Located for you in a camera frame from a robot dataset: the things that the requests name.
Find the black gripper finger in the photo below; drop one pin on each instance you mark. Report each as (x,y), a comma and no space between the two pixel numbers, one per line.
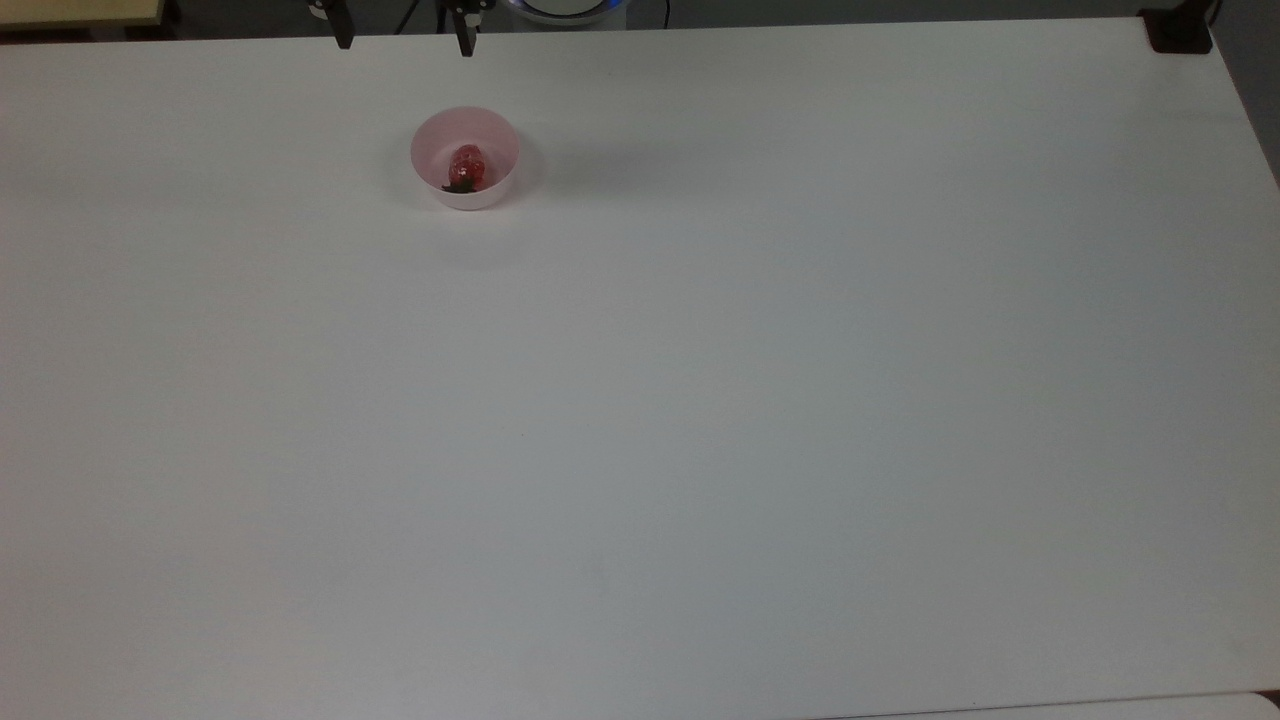
(343,28)
(465,35)

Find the pink plastic bowl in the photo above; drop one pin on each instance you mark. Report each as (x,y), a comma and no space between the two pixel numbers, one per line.
(494,180)

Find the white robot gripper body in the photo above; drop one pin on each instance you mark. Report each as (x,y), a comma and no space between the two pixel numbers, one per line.
(471,4)

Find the black clamped camera stand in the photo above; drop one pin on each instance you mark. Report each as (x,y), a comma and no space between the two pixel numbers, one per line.
(1180,28)

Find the red toy strawberry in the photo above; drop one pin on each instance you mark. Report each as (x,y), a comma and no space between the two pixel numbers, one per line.
(467,168)

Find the beige side table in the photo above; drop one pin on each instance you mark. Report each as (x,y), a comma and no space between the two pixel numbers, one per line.
(80,11)

